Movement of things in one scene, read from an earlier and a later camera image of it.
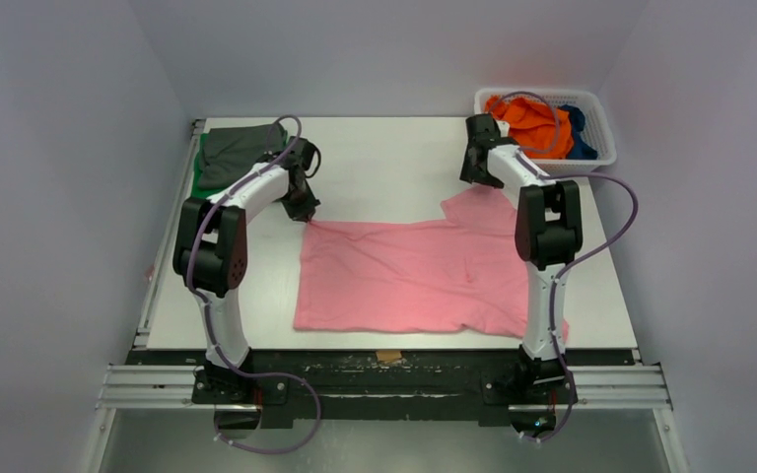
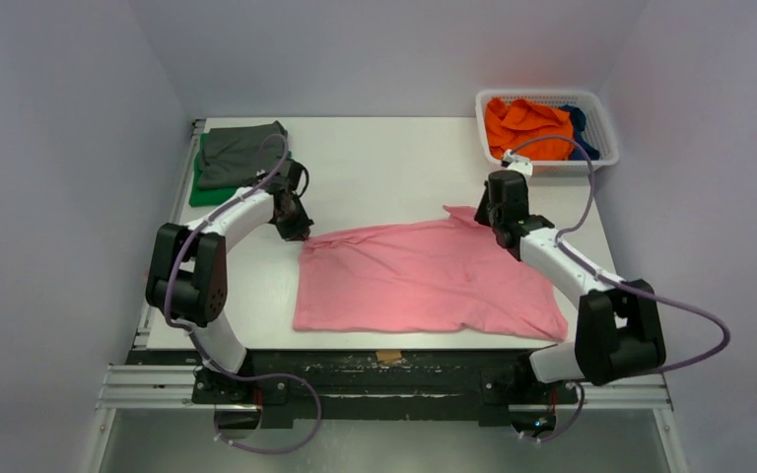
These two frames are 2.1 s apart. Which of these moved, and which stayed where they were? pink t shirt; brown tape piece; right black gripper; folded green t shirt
Moved: right black gripper
Stayed: folded green t shirt; pink t shirt; brown tape piece
